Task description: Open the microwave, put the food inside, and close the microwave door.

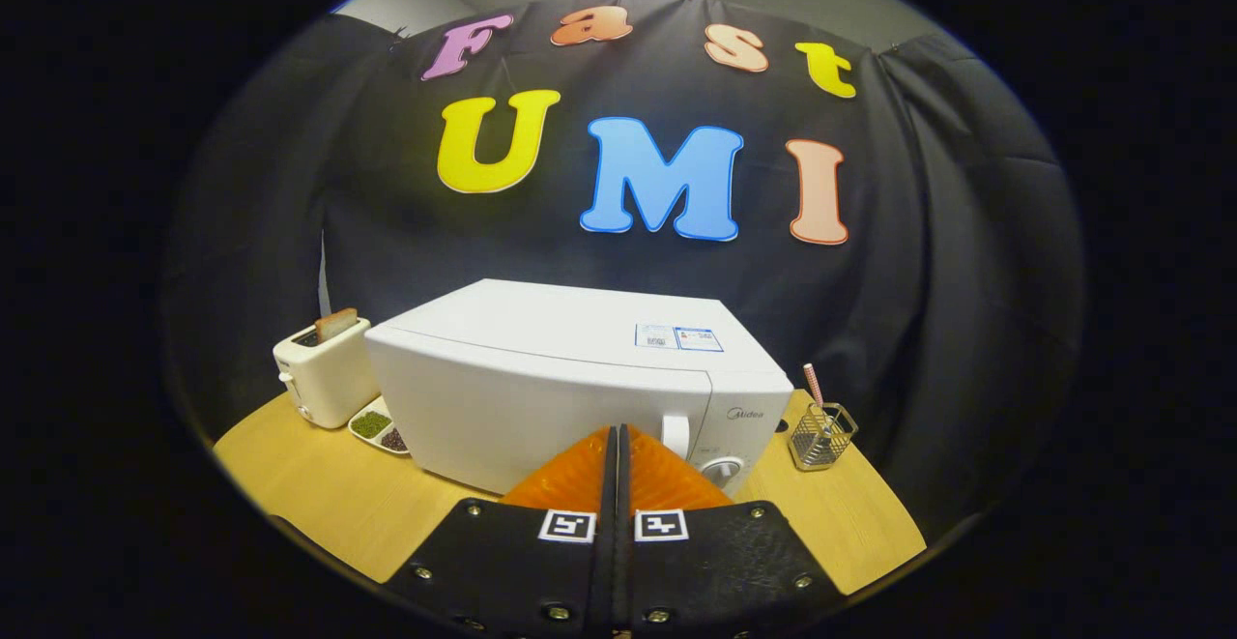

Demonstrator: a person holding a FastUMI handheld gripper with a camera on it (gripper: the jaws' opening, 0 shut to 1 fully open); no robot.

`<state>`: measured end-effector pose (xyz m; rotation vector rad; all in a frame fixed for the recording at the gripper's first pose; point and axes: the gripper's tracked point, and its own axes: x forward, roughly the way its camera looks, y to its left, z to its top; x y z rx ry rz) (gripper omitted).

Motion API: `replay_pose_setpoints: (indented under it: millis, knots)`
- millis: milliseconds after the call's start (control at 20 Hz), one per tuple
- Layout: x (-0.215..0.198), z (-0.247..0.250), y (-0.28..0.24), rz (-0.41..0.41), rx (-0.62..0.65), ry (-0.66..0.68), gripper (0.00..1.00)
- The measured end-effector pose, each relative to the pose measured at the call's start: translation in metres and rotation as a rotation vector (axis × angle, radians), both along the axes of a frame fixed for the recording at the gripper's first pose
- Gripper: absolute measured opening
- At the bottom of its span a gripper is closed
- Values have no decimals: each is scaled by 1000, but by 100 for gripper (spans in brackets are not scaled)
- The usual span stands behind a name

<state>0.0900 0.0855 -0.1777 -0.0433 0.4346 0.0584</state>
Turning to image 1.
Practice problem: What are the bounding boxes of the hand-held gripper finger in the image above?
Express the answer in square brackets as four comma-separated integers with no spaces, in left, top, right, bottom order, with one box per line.
[385,424,619,639]
[618,424,849,635]

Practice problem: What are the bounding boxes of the white microwave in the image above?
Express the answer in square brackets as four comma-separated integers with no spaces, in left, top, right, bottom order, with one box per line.
[364,278,795,497]

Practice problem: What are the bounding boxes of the white divided snack tray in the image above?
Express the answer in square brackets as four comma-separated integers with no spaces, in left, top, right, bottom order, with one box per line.
[348,397,412,456]

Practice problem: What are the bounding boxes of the white toaster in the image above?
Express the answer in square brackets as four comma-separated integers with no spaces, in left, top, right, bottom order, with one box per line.
[273,315,381,430]

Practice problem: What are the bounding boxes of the toast slice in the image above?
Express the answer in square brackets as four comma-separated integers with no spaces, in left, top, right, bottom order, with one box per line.
[314,307,360,344]

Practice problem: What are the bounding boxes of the wire mesh holder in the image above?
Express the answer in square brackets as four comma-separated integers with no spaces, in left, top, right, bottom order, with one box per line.
[788,402,859,472]

